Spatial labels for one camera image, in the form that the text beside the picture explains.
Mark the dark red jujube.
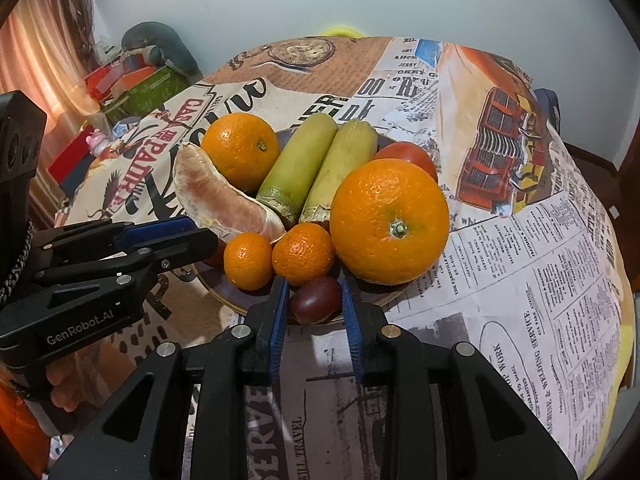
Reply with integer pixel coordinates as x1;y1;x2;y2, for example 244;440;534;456
203;240;227;268
288;276;343;325

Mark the peeled pomelo segment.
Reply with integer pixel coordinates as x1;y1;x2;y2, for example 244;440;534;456
172;143;286;243

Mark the small mandarin orange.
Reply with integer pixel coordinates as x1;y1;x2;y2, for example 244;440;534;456
224;232;273;292
271;222;335;286

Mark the large orange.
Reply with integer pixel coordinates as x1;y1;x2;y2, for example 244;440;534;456
330;158;449;286
201;113;280;194

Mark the yellow sugarcane piece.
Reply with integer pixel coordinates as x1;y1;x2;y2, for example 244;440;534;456
298;119;378;224
256;113;337;229

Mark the red tomato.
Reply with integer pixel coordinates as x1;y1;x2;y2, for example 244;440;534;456
374;141;438;182

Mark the person's hand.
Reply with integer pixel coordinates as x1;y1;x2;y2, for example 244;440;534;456
46;349;103;413

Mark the dark purple plate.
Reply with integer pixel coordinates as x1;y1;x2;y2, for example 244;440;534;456
194;127;417;317

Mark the pink toy figure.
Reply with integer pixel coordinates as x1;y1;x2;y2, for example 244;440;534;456
86;129;112;158

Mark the printed newspaper tablecloth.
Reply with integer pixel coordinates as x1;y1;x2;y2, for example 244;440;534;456
60;37;634;478

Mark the green storage box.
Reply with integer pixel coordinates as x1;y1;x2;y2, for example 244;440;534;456
101;66;189;125

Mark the orange curtain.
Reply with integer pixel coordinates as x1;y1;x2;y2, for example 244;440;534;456
0;0;101;126

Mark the yellow chair back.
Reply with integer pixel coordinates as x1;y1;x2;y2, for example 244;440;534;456
321;26;363;39

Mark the blue chair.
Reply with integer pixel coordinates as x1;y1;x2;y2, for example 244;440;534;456
534;88;561;133

